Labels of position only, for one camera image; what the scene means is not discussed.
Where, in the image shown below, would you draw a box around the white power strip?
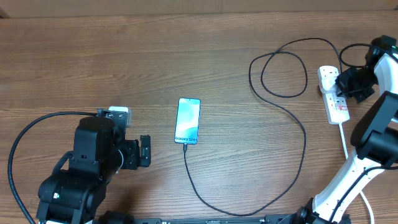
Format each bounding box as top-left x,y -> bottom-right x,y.
317,65 -> 349,124

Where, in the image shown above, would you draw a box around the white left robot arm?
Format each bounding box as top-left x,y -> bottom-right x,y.
36,116 -> 151,223

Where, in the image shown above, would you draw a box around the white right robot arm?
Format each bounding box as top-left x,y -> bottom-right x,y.
281,35 -> 397,223

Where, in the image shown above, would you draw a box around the black usb charging cable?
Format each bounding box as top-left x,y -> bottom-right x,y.
182,37 -> 344,217

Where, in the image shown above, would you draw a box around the blue Galaxy smartphone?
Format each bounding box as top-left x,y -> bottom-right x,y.
174,98 -> 201,144

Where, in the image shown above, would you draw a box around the white charger adapter plug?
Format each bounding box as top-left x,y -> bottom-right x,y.
319,76 -> 337,94

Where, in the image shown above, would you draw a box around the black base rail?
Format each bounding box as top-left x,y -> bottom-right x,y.
99,211 -> 352,224

